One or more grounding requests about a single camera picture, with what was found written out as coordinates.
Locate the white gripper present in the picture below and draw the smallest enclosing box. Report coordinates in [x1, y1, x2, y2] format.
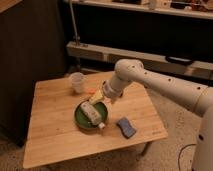
[89, 80, 122, 105]

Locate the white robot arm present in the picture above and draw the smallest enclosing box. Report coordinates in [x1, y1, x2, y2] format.
[98, 59, 213, 171]

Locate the orange carrot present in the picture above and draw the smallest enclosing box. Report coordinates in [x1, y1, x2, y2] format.
[85, 88, 96, 94]

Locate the white plastic bottle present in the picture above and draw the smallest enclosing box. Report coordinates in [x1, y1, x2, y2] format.
[80, 101, 105, 129]

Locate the green plate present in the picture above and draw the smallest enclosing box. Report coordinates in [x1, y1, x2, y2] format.
[74, 101, 108, 130]

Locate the blue sponge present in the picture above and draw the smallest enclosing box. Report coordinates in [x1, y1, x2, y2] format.
[116, 117, 137, 139]

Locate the vertical metal pole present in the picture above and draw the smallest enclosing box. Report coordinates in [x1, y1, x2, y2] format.
[69, 0, 80, 46]

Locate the wooden table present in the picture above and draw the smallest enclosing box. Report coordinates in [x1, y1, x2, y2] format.
[23, 72, 168, 169]

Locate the upper shelf board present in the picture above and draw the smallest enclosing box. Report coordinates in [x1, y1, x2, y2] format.
[63, 0, 213, 20]

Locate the metal shelf rail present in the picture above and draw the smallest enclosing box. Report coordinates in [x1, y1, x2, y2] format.
[66, 41, 213, 80]

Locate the black handle on rail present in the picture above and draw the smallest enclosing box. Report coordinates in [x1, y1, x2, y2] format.
[165, 56, 195, 66]

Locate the black cable on floor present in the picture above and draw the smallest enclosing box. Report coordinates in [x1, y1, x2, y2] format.
[177, 143, 198, 171]

